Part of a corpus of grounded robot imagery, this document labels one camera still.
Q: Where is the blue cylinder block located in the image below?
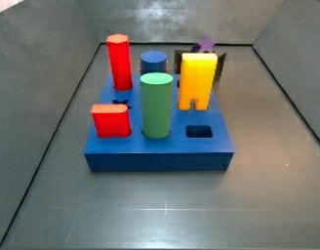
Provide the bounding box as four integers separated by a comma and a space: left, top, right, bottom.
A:
139, 51, 167, 74

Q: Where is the short red block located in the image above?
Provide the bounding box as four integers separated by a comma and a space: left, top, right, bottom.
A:
90, 104, 131, 138

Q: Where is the tall red hexagonal block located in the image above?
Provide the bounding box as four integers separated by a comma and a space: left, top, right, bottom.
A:
106, 34, 133, 91

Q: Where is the blue shape sorter base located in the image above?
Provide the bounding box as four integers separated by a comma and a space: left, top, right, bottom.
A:
83, 78, 234, 172

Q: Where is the green cylinder block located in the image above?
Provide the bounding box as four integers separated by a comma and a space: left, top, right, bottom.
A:
139, 72, 173, 139

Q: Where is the black curved fixture stand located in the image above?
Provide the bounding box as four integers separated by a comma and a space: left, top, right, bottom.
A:
174, 50, 226, 81

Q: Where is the yellow arch block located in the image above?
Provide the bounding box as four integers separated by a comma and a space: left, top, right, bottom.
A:
178, 53, 217, 110

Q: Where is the purple star prism block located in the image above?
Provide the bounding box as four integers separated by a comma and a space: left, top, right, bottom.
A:
189, 35, 216, 53

